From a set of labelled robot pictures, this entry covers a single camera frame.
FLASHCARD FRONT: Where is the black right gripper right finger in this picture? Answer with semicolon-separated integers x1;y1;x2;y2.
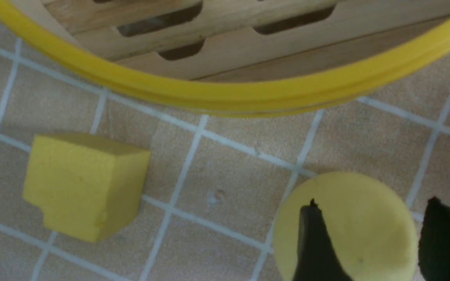
418;196;450;281

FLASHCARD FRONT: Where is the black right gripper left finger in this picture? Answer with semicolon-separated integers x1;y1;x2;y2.
292;199;351;281

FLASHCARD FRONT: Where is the yellow bun front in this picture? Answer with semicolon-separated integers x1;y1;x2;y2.
273;171;418;281

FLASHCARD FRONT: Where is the bamboo steamer tray yellow rim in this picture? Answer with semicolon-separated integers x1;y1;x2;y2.
0;0;450;117

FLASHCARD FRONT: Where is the yellow foam block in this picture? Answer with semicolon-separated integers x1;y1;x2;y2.
23;132;151;243

